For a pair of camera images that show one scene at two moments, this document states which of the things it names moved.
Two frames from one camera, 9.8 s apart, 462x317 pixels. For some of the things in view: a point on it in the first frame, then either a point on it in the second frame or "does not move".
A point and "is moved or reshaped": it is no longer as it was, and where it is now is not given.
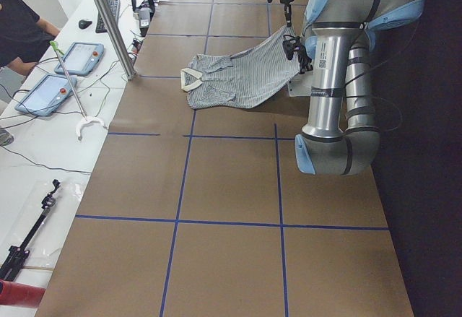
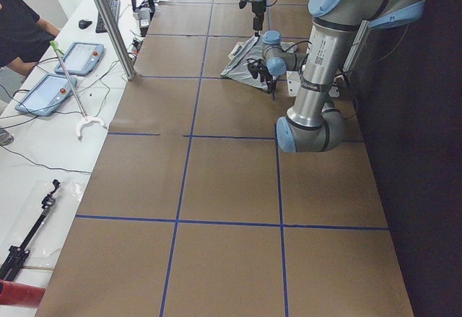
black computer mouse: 83,24 does not move
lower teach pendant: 47,94 does not move
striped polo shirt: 242,80 is moved or reshaped
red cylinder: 21,294 does not move
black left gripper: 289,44 -> 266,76
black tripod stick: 16,253 does not move
